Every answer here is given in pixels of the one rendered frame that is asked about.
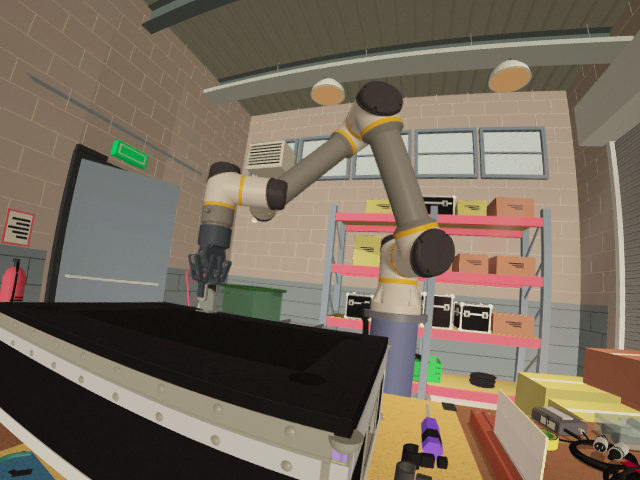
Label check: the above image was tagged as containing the grey roller door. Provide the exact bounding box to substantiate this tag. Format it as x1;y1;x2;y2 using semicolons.
606;135;640;351

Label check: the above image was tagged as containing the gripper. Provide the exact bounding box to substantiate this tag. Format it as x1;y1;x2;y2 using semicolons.
187;223;233;299

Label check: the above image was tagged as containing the red fire extinguisher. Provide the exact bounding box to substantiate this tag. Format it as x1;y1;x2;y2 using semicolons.
0;258;28;304

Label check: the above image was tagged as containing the black mixer coffin body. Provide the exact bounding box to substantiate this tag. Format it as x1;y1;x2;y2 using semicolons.
0;319;385;480

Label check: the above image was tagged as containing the white dome ceiling lamp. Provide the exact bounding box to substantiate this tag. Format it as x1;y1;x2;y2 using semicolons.
309;77;346;107
487;58;532;94

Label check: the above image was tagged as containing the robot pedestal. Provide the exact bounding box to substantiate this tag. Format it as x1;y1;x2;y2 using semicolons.
363;308;429;400

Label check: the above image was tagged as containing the grey electronic device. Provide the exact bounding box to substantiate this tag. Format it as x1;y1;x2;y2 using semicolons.
530;405;589;439

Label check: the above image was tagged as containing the large brown cardboard box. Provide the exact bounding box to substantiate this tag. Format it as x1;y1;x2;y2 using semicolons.
583;346;640;396

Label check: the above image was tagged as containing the grey latch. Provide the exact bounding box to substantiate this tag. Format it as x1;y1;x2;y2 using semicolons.
197;282;220;315

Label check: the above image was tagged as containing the large yellow cardboard box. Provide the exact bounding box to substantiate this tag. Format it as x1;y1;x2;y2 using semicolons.
514;370;640;426

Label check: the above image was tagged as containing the green crate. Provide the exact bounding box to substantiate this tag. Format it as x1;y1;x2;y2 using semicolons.
412;354;445;385

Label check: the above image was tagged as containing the pink and grey shelf unit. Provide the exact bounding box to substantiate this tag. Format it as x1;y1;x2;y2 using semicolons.
318;203;553;407

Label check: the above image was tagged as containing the red card rack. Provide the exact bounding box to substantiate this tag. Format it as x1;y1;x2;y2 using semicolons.
468;407;506;469

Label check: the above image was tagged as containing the black coffin lid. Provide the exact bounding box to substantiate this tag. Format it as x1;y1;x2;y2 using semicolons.
0;300;390;451

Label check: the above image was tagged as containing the blue mat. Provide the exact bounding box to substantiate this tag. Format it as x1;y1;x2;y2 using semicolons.
0;449;57;480

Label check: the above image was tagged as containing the red framed wall notice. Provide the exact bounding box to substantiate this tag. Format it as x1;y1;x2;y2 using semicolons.
2;208;36;248

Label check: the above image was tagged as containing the purple screwdriver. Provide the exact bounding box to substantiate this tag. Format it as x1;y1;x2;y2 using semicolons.
419;402;445;459

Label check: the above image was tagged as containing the grey framed window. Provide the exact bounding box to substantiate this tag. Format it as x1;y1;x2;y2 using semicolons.
296;137;353;181
350;130;414;180
478;125;550;181
413;128;479;180

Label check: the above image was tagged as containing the green bin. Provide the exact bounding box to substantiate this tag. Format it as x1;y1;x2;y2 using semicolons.
218;282;288;323

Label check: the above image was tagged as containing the clear plastic box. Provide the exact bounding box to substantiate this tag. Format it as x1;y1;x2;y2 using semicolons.
593;412;640;440

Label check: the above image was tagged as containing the black flight case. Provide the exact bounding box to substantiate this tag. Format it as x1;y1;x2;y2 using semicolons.
344;292;374;319
453;301;495;335
430;294;456;330
422;195;457;217

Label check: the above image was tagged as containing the white blank panel card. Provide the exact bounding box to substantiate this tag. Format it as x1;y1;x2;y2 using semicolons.
492;388;552;480

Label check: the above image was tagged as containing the green exit sign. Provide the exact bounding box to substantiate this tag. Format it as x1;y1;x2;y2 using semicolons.
110;139;150;171

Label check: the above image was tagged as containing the beige wall vent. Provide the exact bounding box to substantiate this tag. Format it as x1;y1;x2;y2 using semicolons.
244;139;297;172

